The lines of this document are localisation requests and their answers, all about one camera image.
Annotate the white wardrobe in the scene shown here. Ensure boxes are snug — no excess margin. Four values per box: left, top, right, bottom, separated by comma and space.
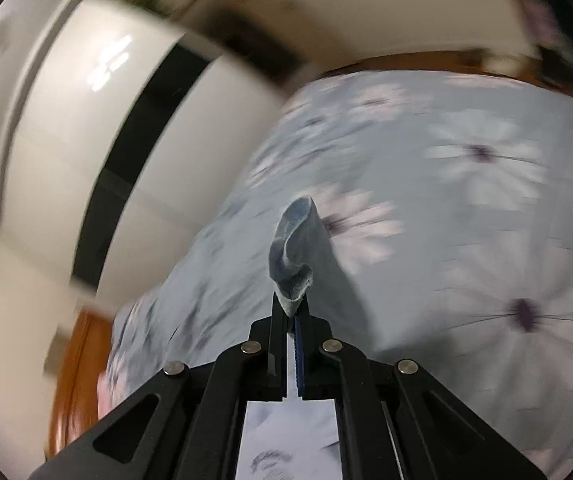
0, 0, 292, 306

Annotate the blue floral bed sheet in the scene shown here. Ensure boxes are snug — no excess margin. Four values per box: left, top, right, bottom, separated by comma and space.
99, 70, 573, 466

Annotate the light blue shirt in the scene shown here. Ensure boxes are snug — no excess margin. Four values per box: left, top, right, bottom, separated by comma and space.
244, 197, 373, 480

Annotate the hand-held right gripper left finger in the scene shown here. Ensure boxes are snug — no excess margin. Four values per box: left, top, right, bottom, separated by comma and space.
29, 292, 287, 480

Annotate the wooden footboard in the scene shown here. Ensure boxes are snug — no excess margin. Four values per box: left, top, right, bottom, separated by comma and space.
319, 49, 542, 81

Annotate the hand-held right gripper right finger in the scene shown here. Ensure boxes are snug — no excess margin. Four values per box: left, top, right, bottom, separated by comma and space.
289, 300, 547, 480

